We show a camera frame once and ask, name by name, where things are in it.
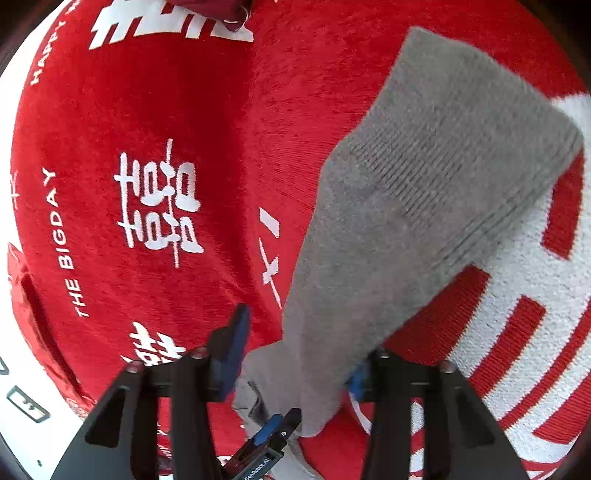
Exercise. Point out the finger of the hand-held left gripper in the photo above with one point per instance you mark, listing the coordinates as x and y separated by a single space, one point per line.
270 429
290 422

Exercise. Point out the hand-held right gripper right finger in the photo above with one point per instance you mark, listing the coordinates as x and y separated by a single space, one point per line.
358 382

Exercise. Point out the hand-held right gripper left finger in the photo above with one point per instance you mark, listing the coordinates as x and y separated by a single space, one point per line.
234 344

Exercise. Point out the grey knit garment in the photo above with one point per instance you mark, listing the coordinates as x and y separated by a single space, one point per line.
415 184

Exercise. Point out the red printed blanket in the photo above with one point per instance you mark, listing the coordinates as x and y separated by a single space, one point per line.
184 115

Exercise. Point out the dark red cloth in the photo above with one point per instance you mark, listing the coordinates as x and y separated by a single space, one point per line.
203 7

